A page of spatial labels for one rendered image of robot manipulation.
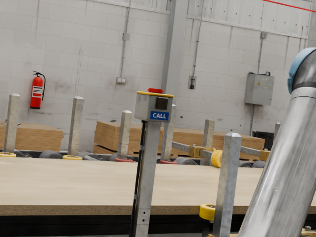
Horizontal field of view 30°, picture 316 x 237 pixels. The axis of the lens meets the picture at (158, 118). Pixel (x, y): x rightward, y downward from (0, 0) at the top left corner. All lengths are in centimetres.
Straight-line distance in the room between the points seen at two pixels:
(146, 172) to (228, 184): 26
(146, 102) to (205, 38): 836
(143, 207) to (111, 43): 767
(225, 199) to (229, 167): 9
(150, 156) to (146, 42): 787
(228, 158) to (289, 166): 47
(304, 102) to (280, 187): 19
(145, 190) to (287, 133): 44
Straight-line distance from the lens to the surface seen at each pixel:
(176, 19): 933
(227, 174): 162
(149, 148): 147
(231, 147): 161
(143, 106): 146
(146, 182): 149
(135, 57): 924
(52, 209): 157
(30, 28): 875
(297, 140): 119
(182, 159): 335
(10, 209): 154
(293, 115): 123
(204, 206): 175
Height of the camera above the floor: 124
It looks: 3 degrees down
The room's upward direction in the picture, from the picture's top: 7 degrees clockwise
